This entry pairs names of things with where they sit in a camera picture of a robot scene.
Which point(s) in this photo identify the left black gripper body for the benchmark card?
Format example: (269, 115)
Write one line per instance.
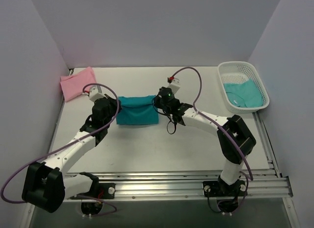
(114, 103)

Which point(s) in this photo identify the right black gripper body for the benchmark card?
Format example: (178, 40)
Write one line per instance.
(156, 100)

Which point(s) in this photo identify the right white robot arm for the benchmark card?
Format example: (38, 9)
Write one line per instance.
(235, 138)

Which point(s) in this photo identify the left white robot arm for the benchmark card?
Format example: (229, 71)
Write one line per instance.
(46, 185)

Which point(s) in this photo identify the folded pink t shirt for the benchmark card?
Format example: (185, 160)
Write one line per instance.
(72, 86)

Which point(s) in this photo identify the white plastic basket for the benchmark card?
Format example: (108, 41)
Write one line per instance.
(239, 72)

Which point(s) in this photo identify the light teal t shirt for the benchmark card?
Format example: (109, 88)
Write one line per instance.
(245, 95)

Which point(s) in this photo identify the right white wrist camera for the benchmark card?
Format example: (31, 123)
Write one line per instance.
(174, 84)

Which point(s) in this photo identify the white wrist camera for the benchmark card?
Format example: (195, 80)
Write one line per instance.
(174, 84)
(94, 93)

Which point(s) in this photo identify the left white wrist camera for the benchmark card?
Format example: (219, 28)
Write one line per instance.
(94, 93)

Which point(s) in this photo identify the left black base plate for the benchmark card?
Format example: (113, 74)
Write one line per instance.
(105, 191)

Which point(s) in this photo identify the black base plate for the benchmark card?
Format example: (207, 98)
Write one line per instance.
(219, 188)
(105, 191)

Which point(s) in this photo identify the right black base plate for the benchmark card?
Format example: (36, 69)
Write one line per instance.
(219, 188)

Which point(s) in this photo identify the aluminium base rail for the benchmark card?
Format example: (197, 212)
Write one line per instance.
(171, 186)

